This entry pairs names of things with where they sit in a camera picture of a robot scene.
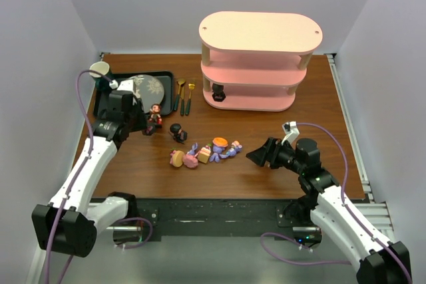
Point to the strawberry cake toy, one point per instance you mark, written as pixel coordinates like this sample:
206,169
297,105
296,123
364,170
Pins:
204,154

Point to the black helmet figurine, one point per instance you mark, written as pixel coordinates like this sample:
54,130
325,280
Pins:
218,93

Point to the dark green cup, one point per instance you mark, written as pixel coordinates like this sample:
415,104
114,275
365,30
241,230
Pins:
102,75

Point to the grey deer plate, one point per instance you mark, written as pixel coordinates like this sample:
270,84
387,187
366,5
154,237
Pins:
148,89

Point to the black-haired ninja figurine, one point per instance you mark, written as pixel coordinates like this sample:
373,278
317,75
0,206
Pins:
177,133

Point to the pink bunny toy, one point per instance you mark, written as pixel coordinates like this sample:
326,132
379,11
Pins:
190,158

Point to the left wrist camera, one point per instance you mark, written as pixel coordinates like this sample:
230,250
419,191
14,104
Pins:
124,85

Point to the aluminium frame rail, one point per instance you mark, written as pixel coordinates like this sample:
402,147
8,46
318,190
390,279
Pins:
43,264

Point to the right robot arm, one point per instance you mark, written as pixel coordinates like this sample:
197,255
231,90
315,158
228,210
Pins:
374,257

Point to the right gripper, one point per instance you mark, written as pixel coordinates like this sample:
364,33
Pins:
272,152

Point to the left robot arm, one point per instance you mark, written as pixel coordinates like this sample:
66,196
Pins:
101,146

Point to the black rectangular tray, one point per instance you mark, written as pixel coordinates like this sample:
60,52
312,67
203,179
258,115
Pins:
167,80

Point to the gold fork green handle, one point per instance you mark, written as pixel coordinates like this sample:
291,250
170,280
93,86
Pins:
191,87

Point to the gold knife green handle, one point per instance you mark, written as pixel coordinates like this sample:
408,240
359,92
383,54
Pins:
182,101

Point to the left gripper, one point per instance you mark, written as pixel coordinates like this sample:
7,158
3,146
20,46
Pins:
138,118

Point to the gold spoon green handle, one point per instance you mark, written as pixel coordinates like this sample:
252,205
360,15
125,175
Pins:
180,82

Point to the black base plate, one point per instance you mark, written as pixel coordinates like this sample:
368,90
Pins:
227,218

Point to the pink three-tier shelf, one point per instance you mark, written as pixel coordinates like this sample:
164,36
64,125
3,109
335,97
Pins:
261,58

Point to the red head figurine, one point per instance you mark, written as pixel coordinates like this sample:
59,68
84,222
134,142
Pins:
149,130

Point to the pink donut toy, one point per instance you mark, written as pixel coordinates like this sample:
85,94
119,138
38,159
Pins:
176,158

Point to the purple bear toy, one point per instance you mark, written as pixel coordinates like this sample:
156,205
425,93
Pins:
234,149

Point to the purple octopus orange hat toy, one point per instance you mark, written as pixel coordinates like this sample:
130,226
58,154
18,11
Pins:
219,145

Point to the brown-haired red figurine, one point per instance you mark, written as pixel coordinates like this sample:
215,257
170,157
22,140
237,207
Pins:
155,115

